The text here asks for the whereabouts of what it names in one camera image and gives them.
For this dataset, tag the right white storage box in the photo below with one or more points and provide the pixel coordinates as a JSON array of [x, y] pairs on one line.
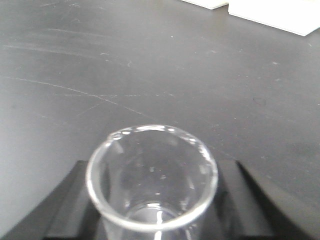
[[300, 17]]

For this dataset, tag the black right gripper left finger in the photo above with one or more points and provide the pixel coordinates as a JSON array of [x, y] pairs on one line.
[[67, 213]]

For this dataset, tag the middle white storage box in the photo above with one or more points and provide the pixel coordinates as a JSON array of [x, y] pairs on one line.
[[208, 4]]

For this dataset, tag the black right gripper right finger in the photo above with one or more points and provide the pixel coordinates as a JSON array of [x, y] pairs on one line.
[[249, 206]]

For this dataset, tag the small clear glass beaker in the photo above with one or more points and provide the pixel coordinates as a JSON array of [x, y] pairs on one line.
[[152, 182]]

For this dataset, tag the white storage box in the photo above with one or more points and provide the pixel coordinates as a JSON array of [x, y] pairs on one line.
[[300, 17], [208, 4]]

